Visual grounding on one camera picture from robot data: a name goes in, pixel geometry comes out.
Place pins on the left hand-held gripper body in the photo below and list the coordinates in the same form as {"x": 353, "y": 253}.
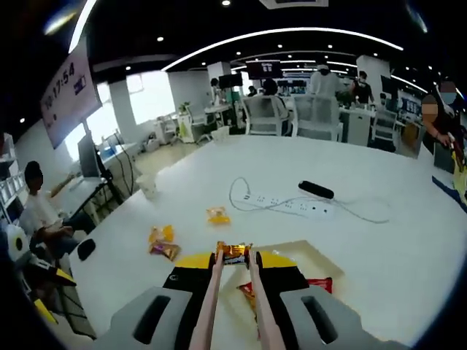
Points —
{"x": 16, "y": 242}

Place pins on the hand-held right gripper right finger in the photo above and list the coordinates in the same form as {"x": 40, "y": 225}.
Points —
{"x": 288, "y": 277}

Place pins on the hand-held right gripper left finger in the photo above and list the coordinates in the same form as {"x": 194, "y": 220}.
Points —
{"x": 182, "y": 279}

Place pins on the beige hexagonal container plate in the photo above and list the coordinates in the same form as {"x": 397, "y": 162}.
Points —
{"x": 313, "y": 262}

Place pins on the brown purple food snack packet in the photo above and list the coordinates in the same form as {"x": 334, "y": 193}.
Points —
{"x": 164, "y": 251}

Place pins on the long red food bar packet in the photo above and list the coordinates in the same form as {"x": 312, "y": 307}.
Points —
{"x": 321, "y": 285}

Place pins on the pink food tongs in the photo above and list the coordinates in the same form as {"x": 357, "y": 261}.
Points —
{"x": 208, "y": 302}

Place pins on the orange brown food snack packet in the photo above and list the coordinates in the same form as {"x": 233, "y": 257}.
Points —
{"x": 233, "y": 253}

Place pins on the yellow food snack packet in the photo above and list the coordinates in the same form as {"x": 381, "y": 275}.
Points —
{"x": 219, "y": 217}

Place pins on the black computer mouse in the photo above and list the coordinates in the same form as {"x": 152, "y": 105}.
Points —
{"x": 86, "y": 249}

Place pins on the storage shelf rack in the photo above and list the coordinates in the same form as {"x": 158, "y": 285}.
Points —
{"x": 7, "y": 189}

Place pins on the grey tilted desk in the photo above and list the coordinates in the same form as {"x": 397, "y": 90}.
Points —
{"x": 87, "y": 186}

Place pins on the black oblong device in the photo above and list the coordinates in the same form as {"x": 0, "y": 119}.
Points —
{"x": 315, "y": 189}

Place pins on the white paper cup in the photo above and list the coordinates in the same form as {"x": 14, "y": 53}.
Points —
{"x": 148, "y": 186}

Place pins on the dark computer monitor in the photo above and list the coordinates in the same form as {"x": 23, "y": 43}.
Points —
{"x": 88, "y": 156}

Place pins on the white cabinet with green sticker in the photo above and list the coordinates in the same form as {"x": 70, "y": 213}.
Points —
{"x": 184, "y": 129}

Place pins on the large display screen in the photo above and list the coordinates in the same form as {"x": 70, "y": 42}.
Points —
{"x": 69, "y": 98}

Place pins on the white mesh office chair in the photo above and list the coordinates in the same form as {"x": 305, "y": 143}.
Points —
{"x": 385, "y": 127}
{"x": 268, "y": 116}
{"x": 317, "y": 118}

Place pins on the green potted plant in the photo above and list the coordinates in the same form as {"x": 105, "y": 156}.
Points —
{"x": 184, "y": 107}

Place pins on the blue flat object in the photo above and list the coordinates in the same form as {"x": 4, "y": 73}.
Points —
{"x": 448, "y": 187}

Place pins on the yellow cloth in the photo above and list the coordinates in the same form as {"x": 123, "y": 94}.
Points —
{"x": 459, "y": 175}

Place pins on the black monitor on tripod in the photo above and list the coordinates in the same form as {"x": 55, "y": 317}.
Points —
{"x": 230, "y": 80}

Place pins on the dark hanging display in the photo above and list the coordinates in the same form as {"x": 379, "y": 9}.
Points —
{"x": 263, "y": 69}

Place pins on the long ceiling light strip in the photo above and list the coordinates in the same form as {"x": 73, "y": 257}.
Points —
{"x": 80, "y": 22}

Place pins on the curved ceiling light strip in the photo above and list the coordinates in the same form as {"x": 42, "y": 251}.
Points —
{"x": 284, "y": 33}

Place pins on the ceiling air conditioner vent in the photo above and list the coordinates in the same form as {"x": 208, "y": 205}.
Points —
{"x": 292, "y": 1}

